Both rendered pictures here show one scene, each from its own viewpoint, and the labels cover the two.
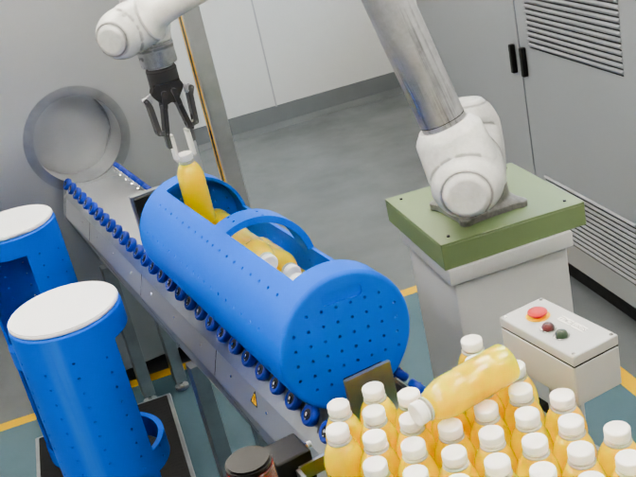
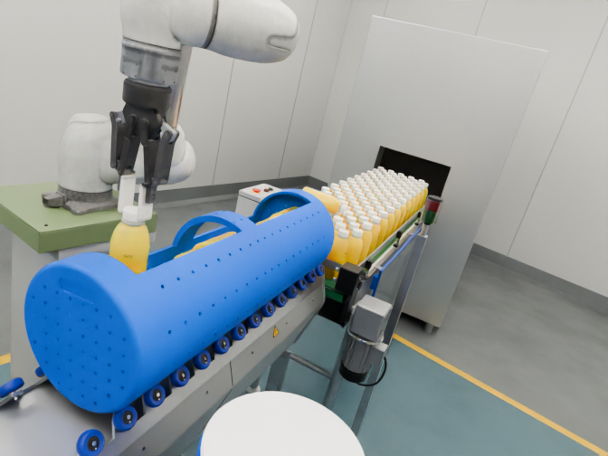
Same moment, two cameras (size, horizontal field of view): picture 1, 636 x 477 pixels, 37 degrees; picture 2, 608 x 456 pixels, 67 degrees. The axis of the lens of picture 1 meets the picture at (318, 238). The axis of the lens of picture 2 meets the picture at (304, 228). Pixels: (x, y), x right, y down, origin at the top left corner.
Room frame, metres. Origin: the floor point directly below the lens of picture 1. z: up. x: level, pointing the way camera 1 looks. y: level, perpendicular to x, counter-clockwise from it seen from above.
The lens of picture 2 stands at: (2.63, 1.02, 1.63)
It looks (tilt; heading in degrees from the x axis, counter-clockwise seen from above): 20 degrees down; 223
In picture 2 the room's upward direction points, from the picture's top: 14 degrees clockwise
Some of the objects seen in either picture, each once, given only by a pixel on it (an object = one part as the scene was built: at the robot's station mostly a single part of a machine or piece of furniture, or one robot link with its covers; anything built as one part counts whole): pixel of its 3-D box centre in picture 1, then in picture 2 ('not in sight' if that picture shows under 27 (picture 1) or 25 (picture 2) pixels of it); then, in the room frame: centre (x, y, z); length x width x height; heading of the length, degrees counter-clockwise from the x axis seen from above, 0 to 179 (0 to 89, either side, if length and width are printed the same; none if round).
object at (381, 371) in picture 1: (370, 397); not in sight; (1.54, -0.03, 0.99); 0.10 x 0.02 x 0.12; 113
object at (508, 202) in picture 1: (472, 193); (80, 194); (2.16, -0.39, 1.09); 0.22 x 0.18 x 0.06; 17
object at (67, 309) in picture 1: (62, 309); (285, 451); (2.16, 0.66, 1.03); 0.28 x 0.28 x 0.01
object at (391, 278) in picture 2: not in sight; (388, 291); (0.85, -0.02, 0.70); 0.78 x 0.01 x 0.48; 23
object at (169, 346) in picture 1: (162, 322); not in sight; (3.44, 0.68, 0.31); 0.06 x 0.06 x 0.63; 23
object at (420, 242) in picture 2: not in sight; (383, 348); (1.04, 0.15, 0.55); 0.04 x 0.04 x 1.10; 23
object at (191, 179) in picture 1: (194, 190); (128, 261); (2.29, 0.28, 1.21); 0.07 x 0.07 x 0.19
